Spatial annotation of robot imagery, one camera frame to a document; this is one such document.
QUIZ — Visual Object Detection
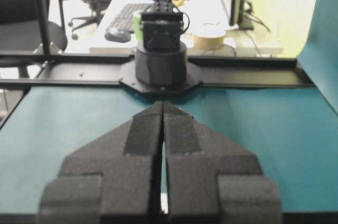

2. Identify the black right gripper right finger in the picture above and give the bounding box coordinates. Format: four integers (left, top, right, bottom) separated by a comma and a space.
163, 102, 282, 223

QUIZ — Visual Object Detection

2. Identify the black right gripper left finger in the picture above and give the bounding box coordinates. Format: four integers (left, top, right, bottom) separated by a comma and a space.
39, 101, 163, 223

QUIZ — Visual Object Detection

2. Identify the brown packing tape roll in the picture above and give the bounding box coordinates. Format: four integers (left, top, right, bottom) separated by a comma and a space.
193, 28, 227, 50

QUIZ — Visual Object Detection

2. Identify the black computer mouse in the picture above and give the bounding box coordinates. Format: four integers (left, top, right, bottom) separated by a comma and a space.
104, 27, 131, 43

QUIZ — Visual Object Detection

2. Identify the black computer keyboard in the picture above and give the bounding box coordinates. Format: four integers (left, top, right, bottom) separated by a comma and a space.
106, 3, 151, 33

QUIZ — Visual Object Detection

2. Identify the teal backdrop sheet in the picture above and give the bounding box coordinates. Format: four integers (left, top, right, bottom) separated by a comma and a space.
297, 0, 337, 112

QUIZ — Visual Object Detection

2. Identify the white desk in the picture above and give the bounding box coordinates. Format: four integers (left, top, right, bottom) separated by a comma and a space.
89, 0, 283, 57

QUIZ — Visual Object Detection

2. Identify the black office chair near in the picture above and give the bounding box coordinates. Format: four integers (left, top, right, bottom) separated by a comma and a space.
1, 0, 68, 78

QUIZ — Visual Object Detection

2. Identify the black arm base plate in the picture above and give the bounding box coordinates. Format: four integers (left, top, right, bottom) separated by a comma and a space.
119, 60, 202, 95

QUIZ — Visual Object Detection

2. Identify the black aluminium frame rail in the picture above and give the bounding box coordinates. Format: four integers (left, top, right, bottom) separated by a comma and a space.
1, 54, 314, 93

